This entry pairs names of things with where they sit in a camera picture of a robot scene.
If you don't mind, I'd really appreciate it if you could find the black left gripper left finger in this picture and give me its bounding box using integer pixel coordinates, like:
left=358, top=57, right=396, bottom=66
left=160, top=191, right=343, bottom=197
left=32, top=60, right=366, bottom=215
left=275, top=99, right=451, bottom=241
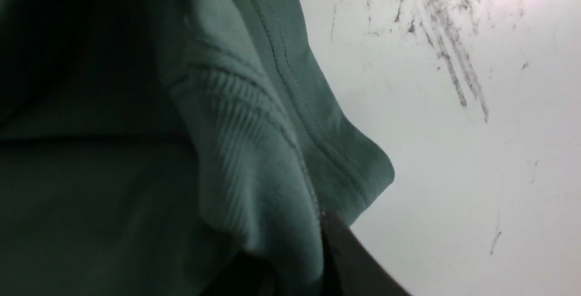
left=201, top=252, right=277, bottom=296

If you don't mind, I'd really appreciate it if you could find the green long-sleeve top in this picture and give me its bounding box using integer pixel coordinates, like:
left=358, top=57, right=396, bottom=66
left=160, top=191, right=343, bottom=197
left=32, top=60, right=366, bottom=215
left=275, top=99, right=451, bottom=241
left=1, top=0, right=394, bottom=296

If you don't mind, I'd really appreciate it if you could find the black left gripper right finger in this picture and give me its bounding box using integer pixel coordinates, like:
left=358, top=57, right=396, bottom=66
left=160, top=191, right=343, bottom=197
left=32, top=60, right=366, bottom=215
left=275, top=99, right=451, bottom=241
left=321, top=210, right=409, bottom=296

